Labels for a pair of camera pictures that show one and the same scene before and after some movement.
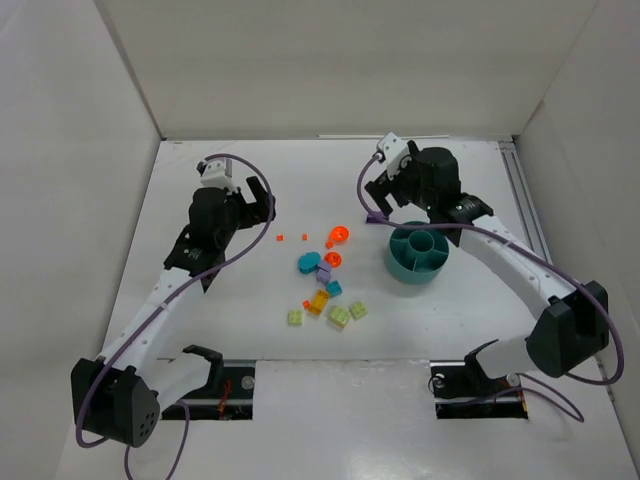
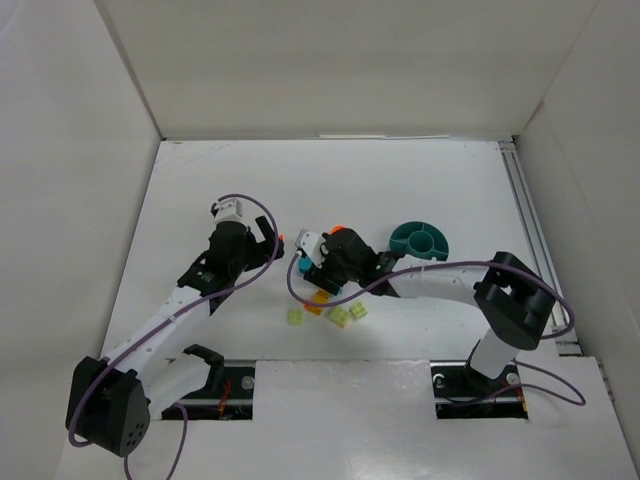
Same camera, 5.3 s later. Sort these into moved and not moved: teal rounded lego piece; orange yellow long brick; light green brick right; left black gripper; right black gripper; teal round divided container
Moved: left black gripper; right black gripper
Not moved: teal round divided container; teal rounded lego piece; light green brick right; orange yellow long brick
